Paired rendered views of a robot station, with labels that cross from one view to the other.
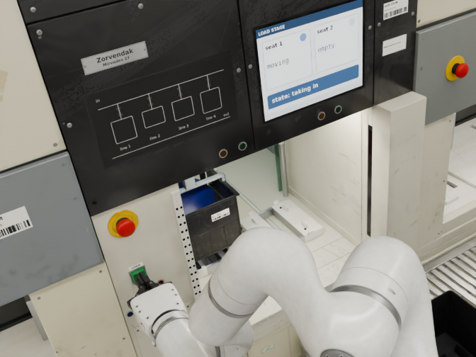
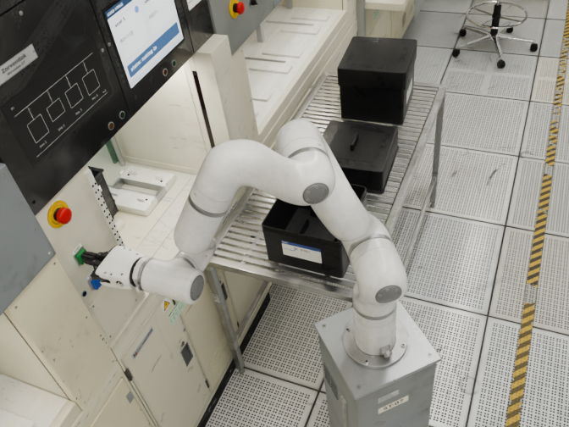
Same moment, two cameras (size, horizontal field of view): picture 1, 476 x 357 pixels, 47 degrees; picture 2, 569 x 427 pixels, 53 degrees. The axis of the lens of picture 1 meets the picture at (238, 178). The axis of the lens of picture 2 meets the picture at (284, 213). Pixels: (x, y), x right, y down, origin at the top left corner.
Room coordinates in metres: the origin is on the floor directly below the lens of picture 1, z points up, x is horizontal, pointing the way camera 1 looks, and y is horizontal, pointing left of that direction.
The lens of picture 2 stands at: (-0.21, 0.45, 2.22)
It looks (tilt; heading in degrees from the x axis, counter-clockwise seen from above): 43 degrees down; 323
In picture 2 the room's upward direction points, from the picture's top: 9 degrees counter-clockwise
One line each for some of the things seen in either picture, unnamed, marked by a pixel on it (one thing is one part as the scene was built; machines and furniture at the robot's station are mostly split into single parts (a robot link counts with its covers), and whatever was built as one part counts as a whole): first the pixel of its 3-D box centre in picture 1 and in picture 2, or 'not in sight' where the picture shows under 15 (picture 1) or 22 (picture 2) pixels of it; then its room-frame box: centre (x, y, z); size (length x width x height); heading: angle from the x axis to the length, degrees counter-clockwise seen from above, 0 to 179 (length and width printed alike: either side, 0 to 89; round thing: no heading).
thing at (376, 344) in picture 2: not in sight; (374, 321); (0.43, -0.28, 0.85); 0.19 x 0.19 x 0.18
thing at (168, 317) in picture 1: (171, 331); (145, 274); (0.77, 0.18, 1.20); 0.09 x 0.03 x 0.08; 115
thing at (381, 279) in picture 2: not in sight; (378, 283); (0.40, -0.26, 1.07); 0.19 x 0.12 x 0.24; 147
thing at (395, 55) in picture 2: not in sight; (378, 80); (1.24, -1.23, 0.89); 0.29 x 0.29 x 0.25; 28
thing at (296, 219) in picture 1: (280, 226); (137, 188); (1.45, -0.12, 0.89); 0.22 x 0.21 x 0.04; 25
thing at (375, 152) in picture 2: not in sight; (354, 152); (1.03, -0.85, 0.83); 0.29 x 0.29 x 0.13; 27
